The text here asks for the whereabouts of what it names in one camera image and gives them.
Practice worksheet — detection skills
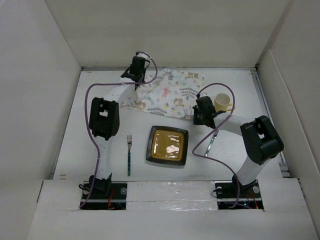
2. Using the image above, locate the yellow ceramic mug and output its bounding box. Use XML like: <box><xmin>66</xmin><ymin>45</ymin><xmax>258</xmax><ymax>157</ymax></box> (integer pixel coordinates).
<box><xmin>213</xmin><ymin>93</ymin><xmax>233</xmax><ymax>112</ymax></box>

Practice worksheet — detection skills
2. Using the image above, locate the floral patterned cloth napkin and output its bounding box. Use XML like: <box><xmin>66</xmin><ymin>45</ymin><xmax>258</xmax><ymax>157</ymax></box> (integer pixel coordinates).
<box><xmin>119</xmin><ymin>68</ymin><xmax>206</xmax><ymax>120</ymax></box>

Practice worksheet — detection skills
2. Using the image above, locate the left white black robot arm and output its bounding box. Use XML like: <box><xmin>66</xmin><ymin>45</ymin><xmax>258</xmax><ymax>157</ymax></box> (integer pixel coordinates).
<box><xmin>88</xmin><ymin>52</ymin><xmax>150</xmax><ymax>182</ymax></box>

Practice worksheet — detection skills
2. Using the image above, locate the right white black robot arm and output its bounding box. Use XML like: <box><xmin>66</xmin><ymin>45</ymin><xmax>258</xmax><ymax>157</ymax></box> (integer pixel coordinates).
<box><xmin>193</xmin><ymin>94</ymin><xmax>284</xmax><ymax>197</ymax></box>

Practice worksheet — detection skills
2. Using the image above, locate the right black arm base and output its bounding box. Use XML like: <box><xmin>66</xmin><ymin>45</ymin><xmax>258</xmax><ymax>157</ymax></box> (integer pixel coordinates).
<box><xmin>211</xmin><ymin>178</ymin><xmax>264</xmax><ymax>210</ymax></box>

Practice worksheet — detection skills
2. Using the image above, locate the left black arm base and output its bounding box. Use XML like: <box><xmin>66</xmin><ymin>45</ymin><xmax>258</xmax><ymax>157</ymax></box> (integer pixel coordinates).
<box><xmin>78</xmin><ymin>175</ymin><xmax>128</xmax><ymax>211</ymax></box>

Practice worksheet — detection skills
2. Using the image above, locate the silver table knife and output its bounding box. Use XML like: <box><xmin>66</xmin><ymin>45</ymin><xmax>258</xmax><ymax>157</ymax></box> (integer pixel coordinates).
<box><xmin>204</xmin><ymin>130</ymin><xmax>219</xmax><ymax>157</ymax></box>

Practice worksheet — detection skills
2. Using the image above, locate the square black brown plate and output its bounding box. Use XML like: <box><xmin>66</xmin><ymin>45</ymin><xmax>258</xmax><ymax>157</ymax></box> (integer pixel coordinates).
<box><xmin>146</xmin><ymin>125</ymin><xmax>189</xmax><ymax>166</ymax></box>

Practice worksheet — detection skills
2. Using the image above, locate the fork with teal handle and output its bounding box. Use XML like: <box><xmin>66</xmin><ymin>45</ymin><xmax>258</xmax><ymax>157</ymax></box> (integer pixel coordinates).
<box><xmin>127</xmin><ymin>134</ymin><xmax>133</xmax><ymax>176</ymax></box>

